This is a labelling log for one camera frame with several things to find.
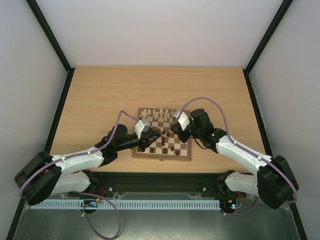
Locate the black frame post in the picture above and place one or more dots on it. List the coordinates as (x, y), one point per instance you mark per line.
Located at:
(41, 19)
(276, 20)

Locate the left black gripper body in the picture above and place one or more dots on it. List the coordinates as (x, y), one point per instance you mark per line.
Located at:
(144, 139)

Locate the left black frame post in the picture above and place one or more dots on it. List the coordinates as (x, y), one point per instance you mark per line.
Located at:
(41, 19)

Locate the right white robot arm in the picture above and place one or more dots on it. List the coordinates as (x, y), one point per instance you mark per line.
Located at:
(250, 160)

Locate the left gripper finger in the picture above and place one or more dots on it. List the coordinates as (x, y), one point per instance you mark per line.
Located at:
(155, 144)
(153, 133)

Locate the right black frame post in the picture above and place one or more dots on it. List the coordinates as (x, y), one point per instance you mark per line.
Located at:
(276, 20)

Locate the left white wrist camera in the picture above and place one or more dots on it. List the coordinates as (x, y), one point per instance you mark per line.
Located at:
(141, 126)

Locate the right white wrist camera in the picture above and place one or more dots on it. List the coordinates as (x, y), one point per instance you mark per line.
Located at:
(181, 121)

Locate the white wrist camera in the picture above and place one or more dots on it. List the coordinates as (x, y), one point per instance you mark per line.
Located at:
(181, 121)
(141, 126)

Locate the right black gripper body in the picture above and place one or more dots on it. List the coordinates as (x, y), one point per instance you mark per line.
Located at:
(181, 132)

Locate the black aluminium frame rail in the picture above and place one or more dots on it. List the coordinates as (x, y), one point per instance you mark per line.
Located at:
(111, 182)

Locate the wooden chess board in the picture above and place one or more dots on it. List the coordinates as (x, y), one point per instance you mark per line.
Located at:
(171, 148)

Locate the white slotted cable duct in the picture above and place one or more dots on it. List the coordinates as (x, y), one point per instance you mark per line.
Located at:
(78, 204)

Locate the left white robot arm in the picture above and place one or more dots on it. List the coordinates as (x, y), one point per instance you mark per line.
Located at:
(46, 175)

